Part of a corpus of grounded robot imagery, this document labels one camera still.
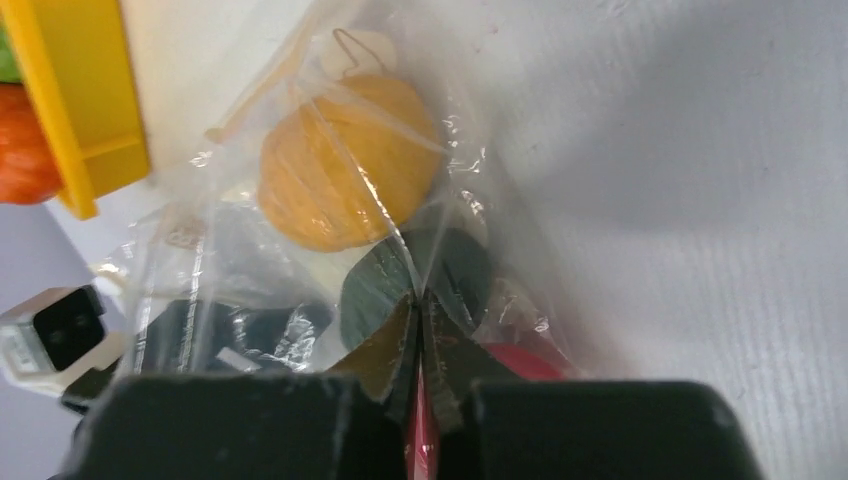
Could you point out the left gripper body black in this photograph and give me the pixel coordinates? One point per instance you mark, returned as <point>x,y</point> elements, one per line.
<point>185,336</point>

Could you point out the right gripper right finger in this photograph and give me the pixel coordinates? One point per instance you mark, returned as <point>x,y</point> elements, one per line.
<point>452,362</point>

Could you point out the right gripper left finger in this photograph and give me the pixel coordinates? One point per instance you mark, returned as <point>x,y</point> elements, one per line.
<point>386,363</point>

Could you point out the dark green vegetable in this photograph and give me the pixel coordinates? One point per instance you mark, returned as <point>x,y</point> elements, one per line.
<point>450,263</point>

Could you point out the clear zip top bag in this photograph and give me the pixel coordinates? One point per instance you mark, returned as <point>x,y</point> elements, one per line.
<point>209,240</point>

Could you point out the yellow orange potato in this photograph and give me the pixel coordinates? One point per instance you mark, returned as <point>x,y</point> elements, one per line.
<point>349,164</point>

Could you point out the orange pumpkin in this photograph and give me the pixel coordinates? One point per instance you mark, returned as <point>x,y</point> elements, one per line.
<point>28,171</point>

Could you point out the red apple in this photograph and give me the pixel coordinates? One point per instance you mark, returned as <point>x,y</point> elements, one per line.
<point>524,363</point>

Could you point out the green cabbage ball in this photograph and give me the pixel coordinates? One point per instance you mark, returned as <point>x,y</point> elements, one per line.
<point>9,71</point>

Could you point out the yellow plastic tray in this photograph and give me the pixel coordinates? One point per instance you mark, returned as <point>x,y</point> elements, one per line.
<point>76,66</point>

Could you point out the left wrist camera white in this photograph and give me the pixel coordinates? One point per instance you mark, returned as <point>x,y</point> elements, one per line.
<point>54,338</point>

